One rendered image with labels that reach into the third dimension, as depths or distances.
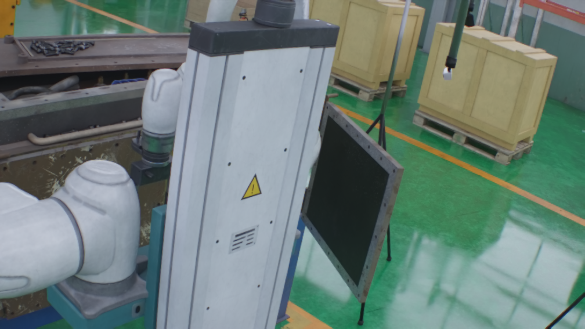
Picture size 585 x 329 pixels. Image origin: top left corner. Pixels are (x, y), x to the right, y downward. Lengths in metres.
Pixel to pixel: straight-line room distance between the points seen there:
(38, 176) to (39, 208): 0.75
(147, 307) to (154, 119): 0.51
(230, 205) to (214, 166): 0.12
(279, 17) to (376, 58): 6.09
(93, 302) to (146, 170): 0.52
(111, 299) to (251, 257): 0.32
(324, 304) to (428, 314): 0.61
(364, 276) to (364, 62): 5.13
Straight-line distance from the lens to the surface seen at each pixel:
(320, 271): 3.84
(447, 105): 6.78
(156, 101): 1.61
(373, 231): 2.33
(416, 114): 6.94
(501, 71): 6.49
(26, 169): 1.88
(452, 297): 3.97
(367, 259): 2.37
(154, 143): 1.66
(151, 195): 2.21
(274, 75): 1.18
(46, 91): 2.15
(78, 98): 2.00
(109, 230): 1.19
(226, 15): 1.56
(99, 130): 2.01
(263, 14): 1.14
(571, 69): 10.75
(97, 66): 2.28
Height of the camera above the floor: 2.00
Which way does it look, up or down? 23 degrees down
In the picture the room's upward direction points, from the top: 12 degrees clockwise
